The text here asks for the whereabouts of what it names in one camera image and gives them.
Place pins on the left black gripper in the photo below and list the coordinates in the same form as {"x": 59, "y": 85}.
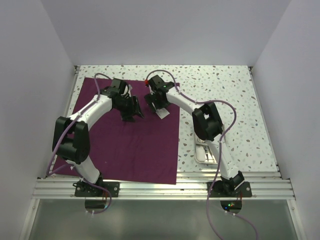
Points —
{"x": 134, "y": 107}

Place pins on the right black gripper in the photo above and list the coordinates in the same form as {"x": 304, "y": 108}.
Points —
{"x": 150, "y": 99}

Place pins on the white sachet packet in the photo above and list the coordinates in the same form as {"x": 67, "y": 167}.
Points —
{"x": 162, "y": 115}

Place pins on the purple cloth mat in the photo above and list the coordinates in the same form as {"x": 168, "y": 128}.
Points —
{"x": 145, "y": 150}

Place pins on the steel tweezers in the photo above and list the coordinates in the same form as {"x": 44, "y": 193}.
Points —
{"x": 209, "y": 156}

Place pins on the stainless steel tray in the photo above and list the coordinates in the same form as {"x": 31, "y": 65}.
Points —
{"x": 200, "y": 142}

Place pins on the white gauze pad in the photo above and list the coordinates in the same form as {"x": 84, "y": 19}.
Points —
{"x": 200, "y": 154}

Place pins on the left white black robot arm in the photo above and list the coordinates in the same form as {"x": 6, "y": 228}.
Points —
{"x": 71, "y": 140}

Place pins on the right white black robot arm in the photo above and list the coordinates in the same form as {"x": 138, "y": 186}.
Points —
{"x": 207, "y": 124}

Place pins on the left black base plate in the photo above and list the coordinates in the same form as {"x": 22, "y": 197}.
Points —
{"x": 105, "y": 188}

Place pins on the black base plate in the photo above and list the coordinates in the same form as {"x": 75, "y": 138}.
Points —
{"x": 218, "y": 191}
{"x": 105, "y": 188}

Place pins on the aluminium rail frame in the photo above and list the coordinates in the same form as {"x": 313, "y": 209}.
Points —
{"x": 272, "y": 208}

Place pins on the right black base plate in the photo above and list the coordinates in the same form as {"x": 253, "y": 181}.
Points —
{"x": 218, "y": 191}

